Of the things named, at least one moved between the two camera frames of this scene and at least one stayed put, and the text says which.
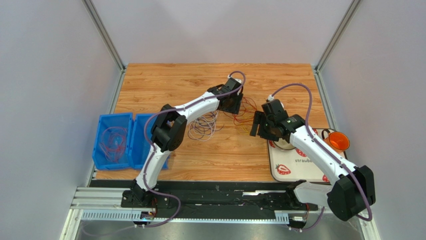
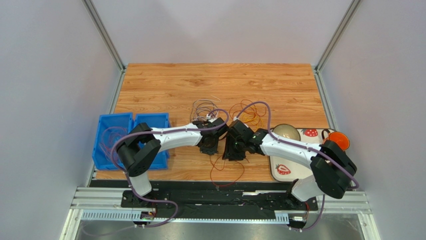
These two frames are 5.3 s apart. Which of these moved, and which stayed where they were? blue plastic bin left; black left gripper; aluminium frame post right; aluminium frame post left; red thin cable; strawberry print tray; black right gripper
Moved: black left gripper; black right gripper; red thin cable
Stayed: blue plastic bin left; strawberry print tray; aluminium frame post right; aluminium frame post left
